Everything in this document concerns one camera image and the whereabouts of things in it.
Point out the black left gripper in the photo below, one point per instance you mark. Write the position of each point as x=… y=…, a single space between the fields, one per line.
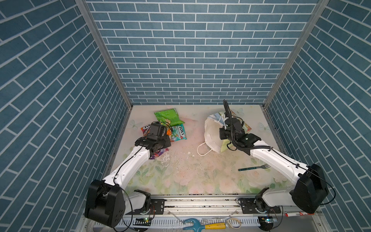
x=167 y=142

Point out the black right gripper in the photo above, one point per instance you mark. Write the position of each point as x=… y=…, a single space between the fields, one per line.
x=221 y=132

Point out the purple Fox's berries candy bag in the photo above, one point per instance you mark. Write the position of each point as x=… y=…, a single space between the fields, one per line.
x=158 y=153

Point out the teal Fox's mint candy bag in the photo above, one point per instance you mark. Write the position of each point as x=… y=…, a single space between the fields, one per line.
x=178 y=133

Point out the floral paper gift bag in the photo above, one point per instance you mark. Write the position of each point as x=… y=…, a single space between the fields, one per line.
x=212 y=139

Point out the green chips bag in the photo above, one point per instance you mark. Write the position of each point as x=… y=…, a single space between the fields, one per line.
x=170 y=116

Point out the orange Fox's fruits candy bag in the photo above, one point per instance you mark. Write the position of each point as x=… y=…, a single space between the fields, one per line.
x=145 y=130

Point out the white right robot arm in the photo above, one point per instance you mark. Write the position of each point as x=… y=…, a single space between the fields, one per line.
x=309 y=188

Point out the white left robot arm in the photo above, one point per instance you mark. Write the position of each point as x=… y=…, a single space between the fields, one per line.
x=107 y=201

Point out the rubber band loop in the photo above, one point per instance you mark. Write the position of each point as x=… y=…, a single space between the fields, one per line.
x=233 y=223

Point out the red white marker pen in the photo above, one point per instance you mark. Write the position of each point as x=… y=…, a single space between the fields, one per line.
x=297 y=214

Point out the teal handled fork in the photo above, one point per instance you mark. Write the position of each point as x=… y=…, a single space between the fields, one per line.
x=265 y=166

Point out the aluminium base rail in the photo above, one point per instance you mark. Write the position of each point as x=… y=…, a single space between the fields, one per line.
x=170 y=212

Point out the teal yellow handled tool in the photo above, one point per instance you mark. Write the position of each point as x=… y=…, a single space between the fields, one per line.
x=198 y=227

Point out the aluminium corner post right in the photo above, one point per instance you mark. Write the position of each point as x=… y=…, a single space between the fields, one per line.
x=313 y=19

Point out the aluminium corner post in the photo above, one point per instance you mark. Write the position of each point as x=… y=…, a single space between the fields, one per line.
x=313 y=19
x=88 y=17

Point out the aluminium corner post left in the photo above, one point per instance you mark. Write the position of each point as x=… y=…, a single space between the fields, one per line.
x=88 y=17

